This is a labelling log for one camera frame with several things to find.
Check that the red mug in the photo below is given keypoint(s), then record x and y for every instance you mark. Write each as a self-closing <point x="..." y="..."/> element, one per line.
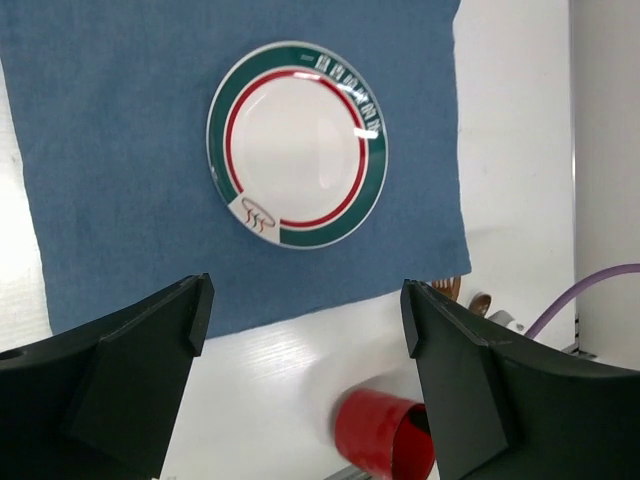
<point x="384" y="435"/>

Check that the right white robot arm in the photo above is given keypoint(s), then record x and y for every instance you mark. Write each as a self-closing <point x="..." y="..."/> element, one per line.
<point x="504" y="319"/>

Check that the copper spoon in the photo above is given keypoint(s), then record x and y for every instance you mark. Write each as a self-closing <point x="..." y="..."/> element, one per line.
<point x="480" y="304"/>

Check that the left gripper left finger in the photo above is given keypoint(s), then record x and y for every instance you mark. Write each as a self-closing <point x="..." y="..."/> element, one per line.
<point x="101" y="401"/>

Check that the blue cloth placemat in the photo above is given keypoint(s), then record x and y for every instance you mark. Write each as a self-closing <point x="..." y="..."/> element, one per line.
<point x="109" y="102"/>

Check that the white plate green red rim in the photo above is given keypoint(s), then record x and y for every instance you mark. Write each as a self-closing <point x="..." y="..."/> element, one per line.
<point x="297" y="145"/>

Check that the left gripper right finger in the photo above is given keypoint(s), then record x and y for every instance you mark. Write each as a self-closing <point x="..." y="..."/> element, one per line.
<point x="502" y="406"/>

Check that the copper fork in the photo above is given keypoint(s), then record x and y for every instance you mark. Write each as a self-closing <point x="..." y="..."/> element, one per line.
<point x="450" y="287"/>

